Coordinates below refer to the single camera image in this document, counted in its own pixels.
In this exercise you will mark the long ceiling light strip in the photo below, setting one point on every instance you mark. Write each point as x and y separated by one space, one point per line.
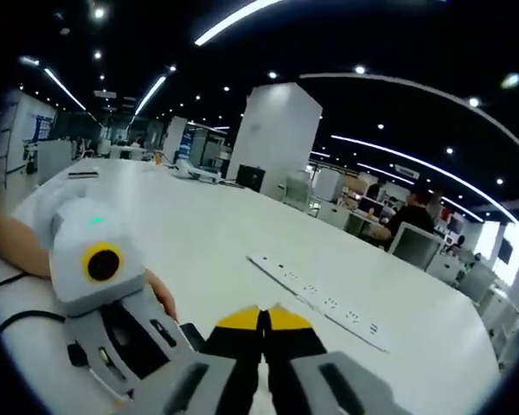
233 21

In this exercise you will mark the white desk power strip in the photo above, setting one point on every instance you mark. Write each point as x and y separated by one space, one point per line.
311 289

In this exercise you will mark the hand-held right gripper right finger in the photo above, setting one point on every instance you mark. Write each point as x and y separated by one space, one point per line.
311 376

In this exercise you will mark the white desk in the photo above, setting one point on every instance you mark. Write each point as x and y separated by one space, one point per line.
225 233

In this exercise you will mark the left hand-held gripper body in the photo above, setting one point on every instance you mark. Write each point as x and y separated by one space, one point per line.
82 233

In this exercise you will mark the white device on stand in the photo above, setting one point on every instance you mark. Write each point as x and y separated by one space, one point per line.
196 172

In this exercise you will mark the ceiling air conditioner cassette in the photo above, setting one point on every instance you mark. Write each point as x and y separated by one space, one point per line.
406 170

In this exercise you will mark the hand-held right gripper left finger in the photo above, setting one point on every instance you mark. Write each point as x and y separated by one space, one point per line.
225 372

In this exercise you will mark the black wall screen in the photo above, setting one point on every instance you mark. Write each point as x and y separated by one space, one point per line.
506 250

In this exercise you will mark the black monitor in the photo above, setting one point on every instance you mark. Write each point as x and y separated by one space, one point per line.
251 178

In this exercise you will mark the person's left hand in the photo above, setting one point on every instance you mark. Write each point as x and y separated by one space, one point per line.
162 294

